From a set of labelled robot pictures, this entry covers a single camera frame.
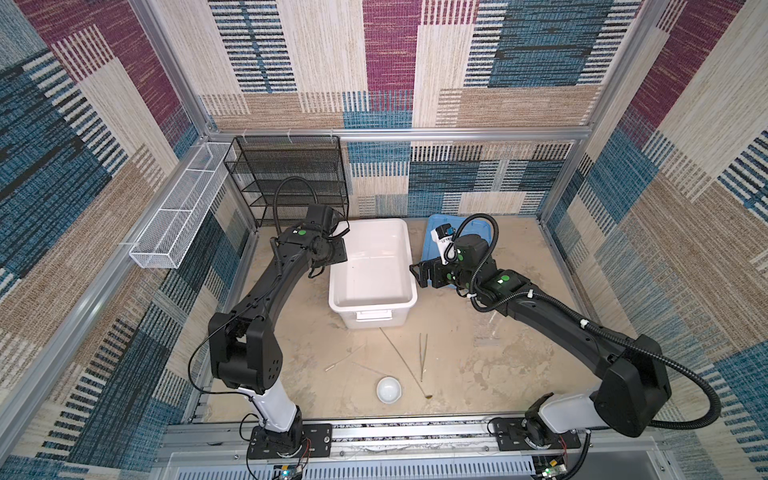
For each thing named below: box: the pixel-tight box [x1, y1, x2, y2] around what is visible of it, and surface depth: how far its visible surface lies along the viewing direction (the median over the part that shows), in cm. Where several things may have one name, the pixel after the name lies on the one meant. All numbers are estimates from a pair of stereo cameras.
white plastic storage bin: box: [328, 218, 418, 329], surface depth 96 cm
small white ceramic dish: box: [377, 376, 402, 404], surface depth 81 cm
